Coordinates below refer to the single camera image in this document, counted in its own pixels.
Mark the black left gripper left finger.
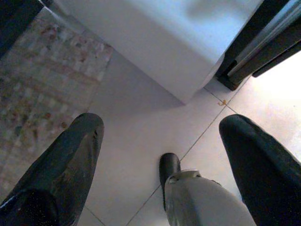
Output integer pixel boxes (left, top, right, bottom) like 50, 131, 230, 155
0, 113, 105, 226

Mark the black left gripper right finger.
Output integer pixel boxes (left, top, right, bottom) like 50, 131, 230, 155
219, 114, 301, 226

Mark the grey robot left leg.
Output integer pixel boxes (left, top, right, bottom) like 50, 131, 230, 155
159, 153, 258, 226

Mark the patterned floor mat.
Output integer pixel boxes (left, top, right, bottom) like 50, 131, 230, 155
0, 9, 113, 205

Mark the black cabinet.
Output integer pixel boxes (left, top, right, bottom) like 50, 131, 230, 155
0, 0, 54, 58

